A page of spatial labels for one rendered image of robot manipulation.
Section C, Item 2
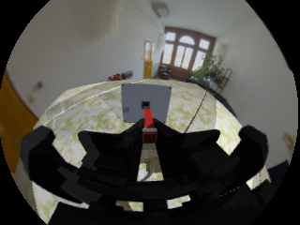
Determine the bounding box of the dark red peg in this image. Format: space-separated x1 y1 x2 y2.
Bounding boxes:
142 109 158 143

